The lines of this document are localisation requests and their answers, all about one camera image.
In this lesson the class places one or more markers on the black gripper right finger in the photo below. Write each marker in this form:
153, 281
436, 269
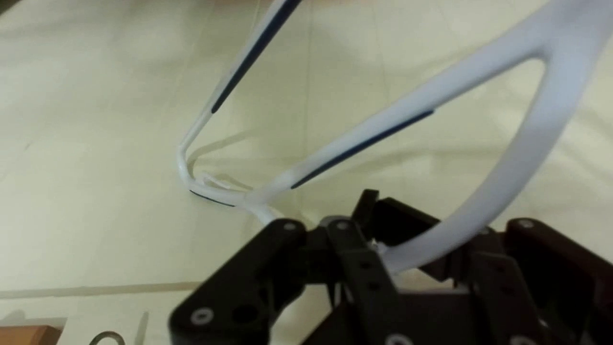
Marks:
557, 289

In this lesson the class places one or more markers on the white plastic clothes hanger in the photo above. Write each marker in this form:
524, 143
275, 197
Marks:
563, 78

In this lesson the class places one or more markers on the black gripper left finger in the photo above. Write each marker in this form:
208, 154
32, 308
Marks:
270, 289

